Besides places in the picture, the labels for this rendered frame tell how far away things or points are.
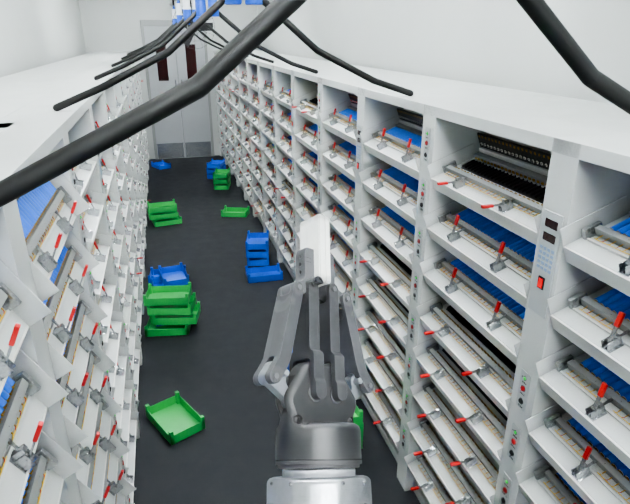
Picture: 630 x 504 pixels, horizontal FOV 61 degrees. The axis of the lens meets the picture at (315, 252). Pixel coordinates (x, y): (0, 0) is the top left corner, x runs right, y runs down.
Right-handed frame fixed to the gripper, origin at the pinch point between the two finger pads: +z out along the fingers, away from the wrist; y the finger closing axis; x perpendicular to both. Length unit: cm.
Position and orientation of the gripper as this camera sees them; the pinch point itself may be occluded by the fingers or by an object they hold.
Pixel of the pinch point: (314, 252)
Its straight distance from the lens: 53.7
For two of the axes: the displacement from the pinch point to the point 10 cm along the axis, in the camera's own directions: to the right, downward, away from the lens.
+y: -7.5, -2.3, -6.2
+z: -0.2, -9.3, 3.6
